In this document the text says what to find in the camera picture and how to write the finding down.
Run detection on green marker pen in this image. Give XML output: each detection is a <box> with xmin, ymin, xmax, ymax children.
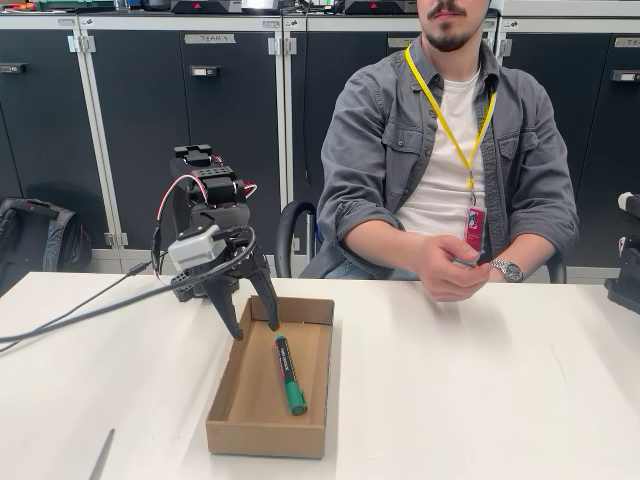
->
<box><xmin>272</xmin><ymin>333</ymin><xmax>309</xmax><ymax>417</ymax></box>

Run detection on person's right forearm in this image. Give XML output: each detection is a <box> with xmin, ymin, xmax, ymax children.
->
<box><xmin>319</xmin><ymin>199</ymin><xmax>431</xmax><ymax>281</ymax></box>

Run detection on person's left forearm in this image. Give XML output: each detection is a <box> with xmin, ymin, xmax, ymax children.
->
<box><xmin>487</xmin><ymin>209</ymin><xmax>581</xmax><ymax>284</ymax></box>

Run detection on person's right hand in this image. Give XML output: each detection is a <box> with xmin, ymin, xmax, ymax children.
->
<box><xmin>418</xmin><ymin>233</ymin><xmax>494</xmax><ymax>303</ymax></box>

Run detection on open brown cardboard box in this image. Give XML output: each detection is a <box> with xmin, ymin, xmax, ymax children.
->
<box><xmin>204</xmin><ymin>294</ymin><xmax>335</xmax><ymax>460</ymax></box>

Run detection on dark grey metal cabinet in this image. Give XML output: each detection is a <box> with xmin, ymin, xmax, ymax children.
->
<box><xmin>282</xmin><ymin>13</ymin><xmax>501</xmax><ymax>274</ymax></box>
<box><xmin>0</xmin><ymin>13</ymin><xmax>84</xmax><ymax>274</ymax></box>
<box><xmin>497</xmin><ymin>13</ymin><xmax>640</xmax><ymax>271</ymax></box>
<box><xmin>77</xmin><ymin>13</ymin><xmax>286</xmax><ymax>274</ymax></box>

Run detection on man in grey shirt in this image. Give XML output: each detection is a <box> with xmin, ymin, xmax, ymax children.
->
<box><xmin>299</xmin><ymin>0</ymin><xmax>581</xmax><ymax>282</ymax></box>

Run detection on grey flat stick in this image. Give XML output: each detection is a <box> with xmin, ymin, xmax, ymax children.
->
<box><xmin>88</xmin><ymin>428</ymin><xmax>116</xmax><ymax>480</ymax></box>

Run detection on black backpack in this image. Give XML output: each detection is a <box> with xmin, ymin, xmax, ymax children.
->
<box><xmin>0</xmin><ymin>197</ymin><xmax>94</xmax><ymax>296</ymax></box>

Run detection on grey TEAM 4 tape label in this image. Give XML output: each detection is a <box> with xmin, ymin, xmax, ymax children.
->
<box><xmin>183</xmin><ymin>33</ymin><xmax>237</xmax><ymax>45</ymax></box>

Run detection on red ID badge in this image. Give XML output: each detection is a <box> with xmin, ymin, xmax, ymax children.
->
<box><xmin>464</xmin><ymin>205</ymin><xmax>489</xmax><ymax>250</ymax></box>

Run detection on silver wristwatch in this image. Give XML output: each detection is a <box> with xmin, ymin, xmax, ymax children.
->
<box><xmin>487</xmin><ymin>258</ymin><xmax>526</xmax><ymax>284</ymax></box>

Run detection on black device with red logo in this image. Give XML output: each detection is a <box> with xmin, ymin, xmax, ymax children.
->
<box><xmin>344</xmin><ymin>0</ymin><xmax>419</xmax><ymax>15</ymax></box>
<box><xmin>170</xmin><ymin>0</ymin><xmax>244</xmax><ymax>15</ymax></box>

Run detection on green box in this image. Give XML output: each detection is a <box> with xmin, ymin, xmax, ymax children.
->
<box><xmin>37</xmin><ymin>0</ymin><xmax>116</xmax><ymax>11</ymax></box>

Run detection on silver white wrist camera box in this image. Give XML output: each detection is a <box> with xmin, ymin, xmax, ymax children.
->
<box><xmin>167</xmin><ymin>224</ymin><xmax>222</xmax><ymax>274</ymax></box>

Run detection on thin black base cable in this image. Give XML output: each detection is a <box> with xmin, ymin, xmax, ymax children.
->
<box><xmin>0</xmin><ymin>259</ymin><xmax>156</xmax><ymax>356</ymax></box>

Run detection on thick black camera cable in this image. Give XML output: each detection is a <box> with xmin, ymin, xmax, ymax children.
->
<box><xmin>0</xmin><ymin>225</ymin><xmax>257</xmax><ymax>345</ymax></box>

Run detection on yellow lanyard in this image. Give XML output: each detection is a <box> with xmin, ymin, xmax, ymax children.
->
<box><xmin>403</xmin><ymin>45</ymin><xmax>498</xmax><ymax>206</ymax></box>

